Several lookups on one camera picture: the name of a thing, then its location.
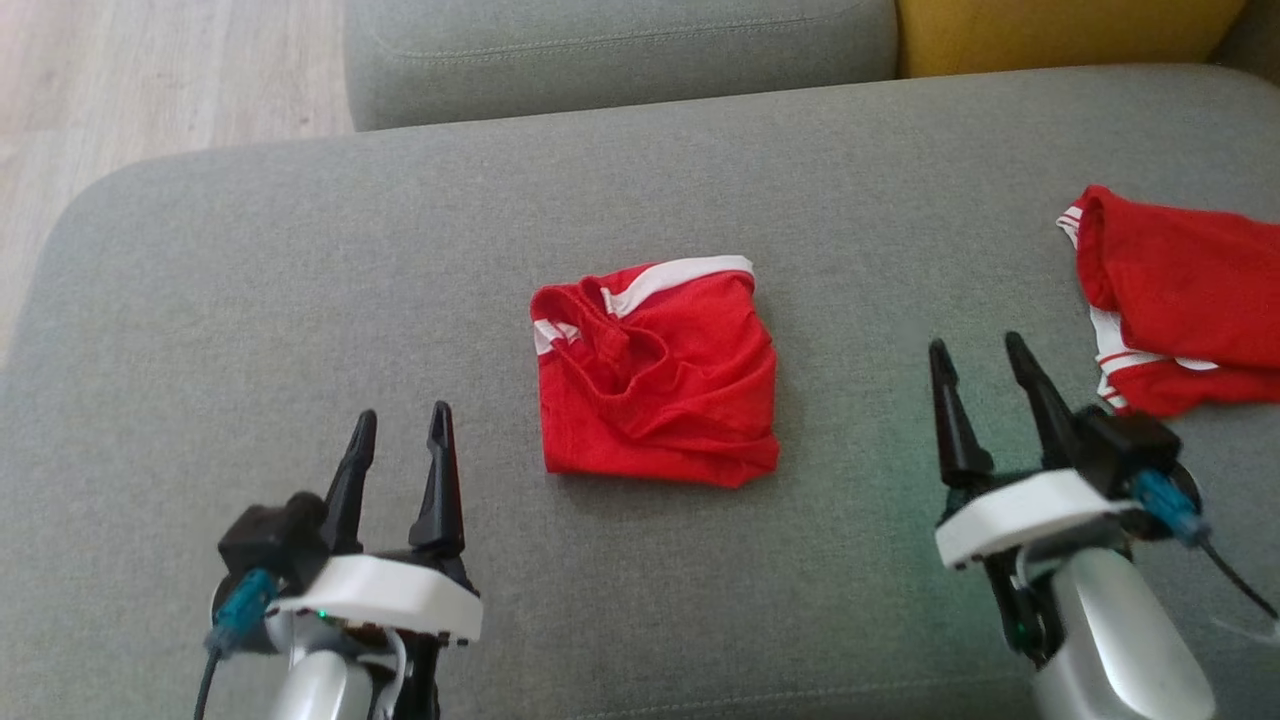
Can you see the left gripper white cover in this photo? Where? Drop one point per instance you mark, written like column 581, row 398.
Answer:
column 380, row 595

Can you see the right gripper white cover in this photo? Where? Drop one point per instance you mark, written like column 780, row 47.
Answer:
column 1030, row 510

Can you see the red Bulls 23 jersey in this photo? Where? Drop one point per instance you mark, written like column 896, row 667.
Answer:
column 1190, row 290

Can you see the red shorts with white band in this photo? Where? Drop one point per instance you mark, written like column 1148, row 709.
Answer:
column 690, row 380

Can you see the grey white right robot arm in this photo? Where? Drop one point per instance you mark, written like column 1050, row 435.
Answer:
column 1120, row 640

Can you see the grey fabric sofa seat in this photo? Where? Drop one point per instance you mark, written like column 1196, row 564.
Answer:
column 300, row 280

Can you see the yellow sofa cushion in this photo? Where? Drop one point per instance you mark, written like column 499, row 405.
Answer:
column 1060, row 35

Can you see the grey sofa back cushion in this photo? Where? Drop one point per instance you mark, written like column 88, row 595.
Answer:
column 600, row 60

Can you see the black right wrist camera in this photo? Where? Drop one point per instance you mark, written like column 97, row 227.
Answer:
column 1125, row 445

